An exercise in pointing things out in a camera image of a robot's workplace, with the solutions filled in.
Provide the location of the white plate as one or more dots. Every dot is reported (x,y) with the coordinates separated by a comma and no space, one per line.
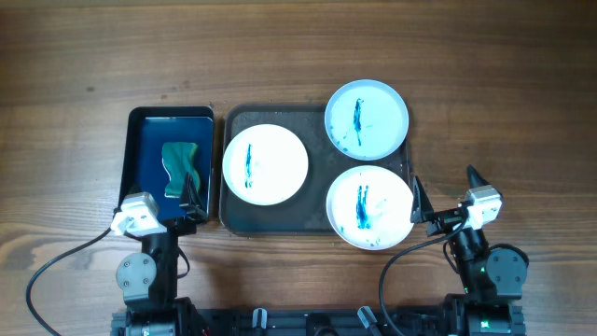
(265,164)
(369,207)
(366,120)

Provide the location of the green sponge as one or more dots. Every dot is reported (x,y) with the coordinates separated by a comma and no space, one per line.
(178,160)

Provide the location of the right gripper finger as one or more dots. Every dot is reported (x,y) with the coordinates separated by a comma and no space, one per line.
(422,210)
(474,178)

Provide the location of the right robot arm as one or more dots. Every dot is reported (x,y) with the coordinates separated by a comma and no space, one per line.
(492,275)

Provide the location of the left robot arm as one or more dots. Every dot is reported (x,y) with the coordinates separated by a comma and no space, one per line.
(148,279)

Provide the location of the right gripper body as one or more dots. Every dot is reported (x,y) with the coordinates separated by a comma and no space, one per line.
(448,219)

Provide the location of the dark brown serving tray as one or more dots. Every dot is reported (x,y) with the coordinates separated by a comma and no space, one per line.
(305,212)

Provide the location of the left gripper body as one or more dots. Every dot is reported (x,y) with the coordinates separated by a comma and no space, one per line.
(179,229)

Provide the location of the black water tray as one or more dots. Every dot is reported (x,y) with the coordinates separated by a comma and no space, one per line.
(149,128)

